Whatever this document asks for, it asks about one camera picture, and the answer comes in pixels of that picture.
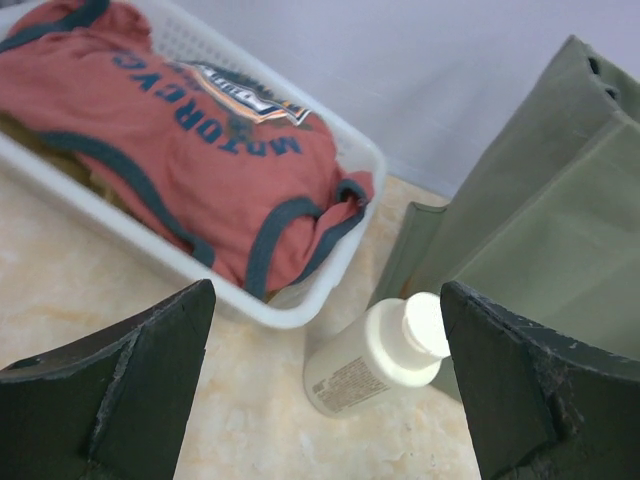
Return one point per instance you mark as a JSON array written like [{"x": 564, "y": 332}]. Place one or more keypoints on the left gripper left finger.
[{"x": 111, "y": 405}]

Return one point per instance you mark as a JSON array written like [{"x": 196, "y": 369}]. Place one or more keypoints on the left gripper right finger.
[{"x": 540, "y": 404}]

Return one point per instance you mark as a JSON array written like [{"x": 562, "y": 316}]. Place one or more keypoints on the cream white bottle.
[{"x": 396, "y": 346}]

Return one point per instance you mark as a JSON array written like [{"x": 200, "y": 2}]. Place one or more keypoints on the olive green canvas bag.
[{"x": 547, "y": 222}]

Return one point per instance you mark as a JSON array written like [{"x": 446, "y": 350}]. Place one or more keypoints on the red printed t-shirt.
[{"x": 246, "y": 183}]

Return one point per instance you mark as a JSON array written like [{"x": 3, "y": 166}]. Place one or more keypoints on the white plastic basket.
[{"x": 177, "y": 33}]

